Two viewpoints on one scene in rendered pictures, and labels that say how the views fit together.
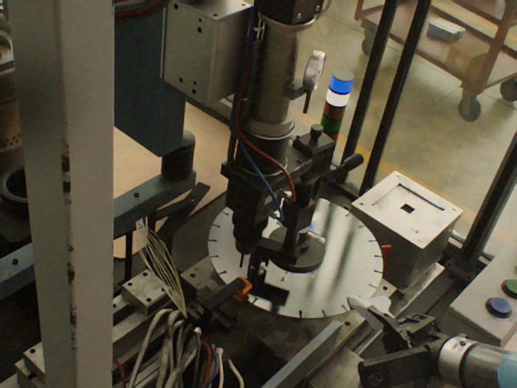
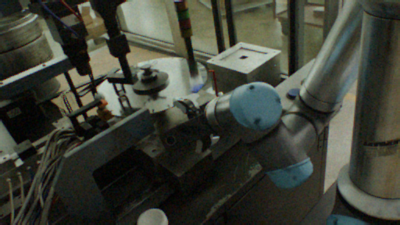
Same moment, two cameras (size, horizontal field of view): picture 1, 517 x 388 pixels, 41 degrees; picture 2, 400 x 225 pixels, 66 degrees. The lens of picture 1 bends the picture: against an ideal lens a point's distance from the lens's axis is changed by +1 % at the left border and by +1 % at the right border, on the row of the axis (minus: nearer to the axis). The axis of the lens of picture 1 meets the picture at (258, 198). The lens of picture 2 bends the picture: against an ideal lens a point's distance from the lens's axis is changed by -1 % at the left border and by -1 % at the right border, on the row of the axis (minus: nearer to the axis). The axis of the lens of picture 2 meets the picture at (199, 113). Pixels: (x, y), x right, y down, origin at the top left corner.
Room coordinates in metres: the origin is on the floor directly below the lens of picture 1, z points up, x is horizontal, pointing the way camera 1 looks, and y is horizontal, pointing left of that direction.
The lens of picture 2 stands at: (0.21, -0.47, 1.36)
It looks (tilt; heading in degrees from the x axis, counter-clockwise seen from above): 34 degrees down; 19
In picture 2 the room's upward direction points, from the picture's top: 12 degrees counter-clockwise
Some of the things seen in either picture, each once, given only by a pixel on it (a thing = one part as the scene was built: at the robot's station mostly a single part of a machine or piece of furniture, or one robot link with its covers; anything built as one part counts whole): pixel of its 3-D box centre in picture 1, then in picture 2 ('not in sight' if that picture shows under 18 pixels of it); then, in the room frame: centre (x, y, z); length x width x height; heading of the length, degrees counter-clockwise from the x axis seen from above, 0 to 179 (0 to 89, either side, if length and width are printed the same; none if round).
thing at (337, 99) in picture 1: (338, 95); not in sight; (1.24, -0.12, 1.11); 0.05 x 0.04 x 0.03; 56
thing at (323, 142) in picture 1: (305, 178); (108, 16); (0.87, -0.07, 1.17); 0.06 x 0.05 x 0.20; 137
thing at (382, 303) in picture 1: (375, 306); (187, 99); (0.82, -0.23, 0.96); 0.09 x 0.06 x 0.03; 45
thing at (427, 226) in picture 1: (398, 232); (245, 76); (1.19, -0.32, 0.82); 0.18 x 0.18 x 0.15; 56
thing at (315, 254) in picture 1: (297, 243); (149, 79); (0.94, -0.09, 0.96); 0.11 x 0.11 x 0.03
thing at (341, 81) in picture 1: (341, 81); not in sight; (1.24, -0.12, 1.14); 0.05 x 0.04 x 0.03; 56
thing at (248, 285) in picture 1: (225, 303); (91, 116); (0.78, 0.02, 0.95); 0.10 x 0.03 x 0.07; 146
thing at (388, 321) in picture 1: (386, 326); (189, 108); (0.78, -0.25, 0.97); 0.09 x 0.02 x 0.05; 45
